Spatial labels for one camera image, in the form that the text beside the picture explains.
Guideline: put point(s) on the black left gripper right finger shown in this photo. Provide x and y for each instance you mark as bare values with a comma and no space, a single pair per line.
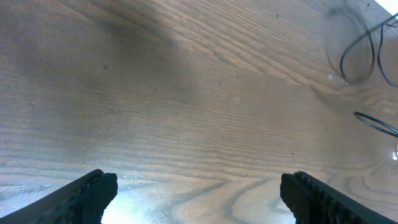
313,202

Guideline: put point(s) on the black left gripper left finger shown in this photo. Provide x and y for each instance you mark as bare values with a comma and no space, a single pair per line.
82,201

